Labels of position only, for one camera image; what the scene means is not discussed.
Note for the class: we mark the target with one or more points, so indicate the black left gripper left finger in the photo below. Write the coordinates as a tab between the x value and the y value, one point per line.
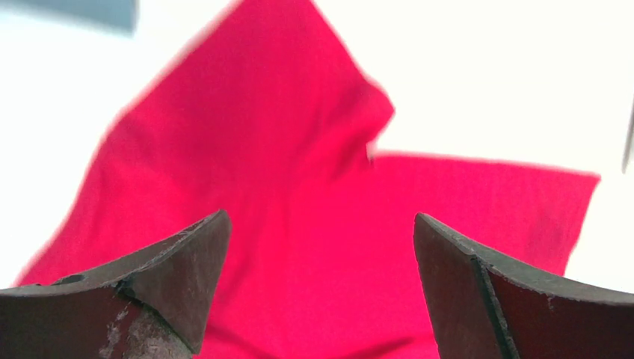
152	303

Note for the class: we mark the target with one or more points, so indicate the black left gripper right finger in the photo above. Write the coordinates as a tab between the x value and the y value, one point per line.
483	303

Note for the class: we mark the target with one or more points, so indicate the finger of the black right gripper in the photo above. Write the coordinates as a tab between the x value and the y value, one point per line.
628	145

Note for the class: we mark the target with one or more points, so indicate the red t shirt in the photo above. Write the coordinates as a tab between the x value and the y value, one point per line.
269	118

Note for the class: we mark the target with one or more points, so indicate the folded blue t shirt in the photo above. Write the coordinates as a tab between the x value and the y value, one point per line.
115	15

